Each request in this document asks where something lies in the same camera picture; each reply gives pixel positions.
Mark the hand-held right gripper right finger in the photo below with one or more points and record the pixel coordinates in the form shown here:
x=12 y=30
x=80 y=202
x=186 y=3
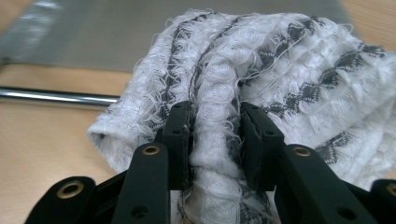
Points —
x=258 y=140

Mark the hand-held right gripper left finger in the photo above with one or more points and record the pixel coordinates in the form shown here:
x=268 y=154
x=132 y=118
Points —
x=177 y=140

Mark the white black-patterned cloth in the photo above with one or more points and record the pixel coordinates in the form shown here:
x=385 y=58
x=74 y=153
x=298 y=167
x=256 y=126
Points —
x=280 y=71

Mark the two-tier metal frame rack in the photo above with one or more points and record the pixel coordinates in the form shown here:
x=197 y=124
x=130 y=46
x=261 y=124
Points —
x=93 y=34

